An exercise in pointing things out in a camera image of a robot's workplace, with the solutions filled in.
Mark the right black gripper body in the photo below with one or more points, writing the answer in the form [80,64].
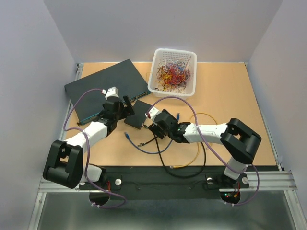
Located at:
[173,117]

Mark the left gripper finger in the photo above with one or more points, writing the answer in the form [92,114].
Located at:
[120,114]
[128,108]

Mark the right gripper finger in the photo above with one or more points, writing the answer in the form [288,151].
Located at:
[152,127]
[160,133]

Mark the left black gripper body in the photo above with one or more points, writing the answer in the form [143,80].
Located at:
[121,106]

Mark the small black network switch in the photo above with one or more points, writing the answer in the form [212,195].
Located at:
[137,120]

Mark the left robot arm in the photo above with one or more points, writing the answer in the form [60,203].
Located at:
[64,163]

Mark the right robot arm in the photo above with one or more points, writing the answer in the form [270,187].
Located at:
[240,140]

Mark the white plastic basket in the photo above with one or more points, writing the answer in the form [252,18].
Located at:
[173,73]

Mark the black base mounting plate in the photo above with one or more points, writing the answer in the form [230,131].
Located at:
[153,182]

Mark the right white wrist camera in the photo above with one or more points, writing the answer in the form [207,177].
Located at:
[152,113]

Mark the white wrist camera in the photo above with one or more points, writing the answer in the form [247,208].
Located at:
[111,92]
[152,113]

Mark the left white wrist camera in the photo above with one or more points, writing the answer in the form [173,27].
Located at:
[111,92]

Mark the large dark network switch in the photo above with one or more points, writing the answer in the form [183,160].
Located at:
[124,76]

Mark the aluminium frame rail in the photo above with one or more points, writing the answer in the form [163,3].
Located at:
[269,181]

